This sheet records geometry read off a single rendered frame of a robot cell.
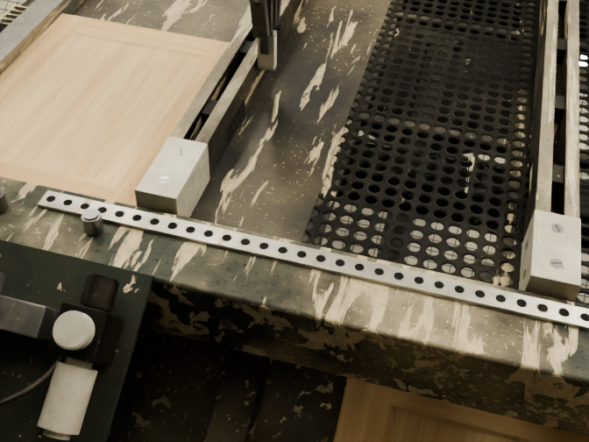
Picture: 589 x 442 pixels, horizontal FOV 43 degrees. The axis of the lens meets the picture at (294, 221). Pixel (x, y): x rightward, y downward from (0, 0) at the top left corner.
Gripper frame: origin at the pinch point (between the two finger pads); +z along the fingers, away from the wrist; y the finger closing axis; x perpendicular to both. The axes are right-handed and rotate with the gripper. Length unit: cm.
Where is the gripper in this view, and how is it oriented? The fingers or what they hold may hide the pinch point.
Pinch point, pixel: (266, 49)
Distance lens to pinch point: 128.6
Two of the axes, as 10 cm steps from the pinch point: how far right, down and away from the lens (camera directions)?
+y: 2.6, -6.7, 6.9
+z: -0.3, 7.1, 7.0
